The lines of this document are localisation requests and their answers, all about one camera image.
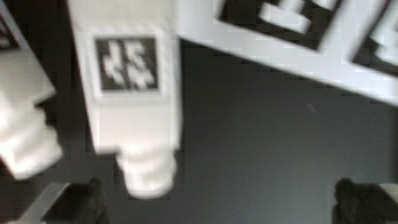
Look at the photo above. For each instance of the white leg far left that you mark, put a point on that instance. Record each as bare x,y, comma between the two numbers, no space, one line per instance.
30,144

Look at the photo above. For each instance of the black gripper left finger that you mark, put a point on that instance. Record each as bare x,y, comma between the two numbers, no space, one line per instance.
71,204

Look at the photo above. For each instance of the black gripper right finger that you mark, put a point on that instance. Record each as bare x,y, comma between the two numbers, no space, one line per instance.
367,203

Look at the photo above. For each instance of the white fiducial tag sheet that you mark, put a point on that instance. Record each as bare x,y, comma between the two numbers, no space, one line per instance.
325,38

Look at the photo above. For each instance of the white leg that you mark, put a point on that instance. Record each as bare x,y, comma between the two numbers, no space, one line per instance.
30,144
129,59

